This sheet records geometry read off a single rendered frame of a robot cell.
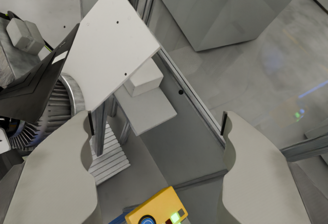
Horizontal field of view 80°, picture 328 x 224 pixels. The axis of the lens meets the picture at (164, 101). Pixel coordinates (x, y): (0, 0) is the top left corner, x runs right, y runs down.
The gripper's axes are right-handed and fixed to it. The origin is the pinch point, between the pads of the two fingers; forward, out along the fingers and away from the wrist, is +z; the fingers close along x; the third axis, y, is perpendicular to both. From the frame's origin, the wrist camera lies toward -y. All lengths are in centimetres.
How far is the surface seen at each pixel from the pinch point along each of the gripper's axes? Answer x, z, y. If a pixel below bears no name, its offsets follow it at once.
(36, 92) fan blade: -18.2, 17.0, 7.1
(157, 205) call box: 1, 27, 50
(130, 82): -12, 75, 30
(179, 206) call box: 8, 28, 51
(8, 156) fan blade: -33.4, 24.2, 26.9
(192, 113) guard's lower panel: 18, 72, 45
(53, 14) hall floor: -113, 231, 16
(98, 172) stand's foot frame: -42, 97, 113
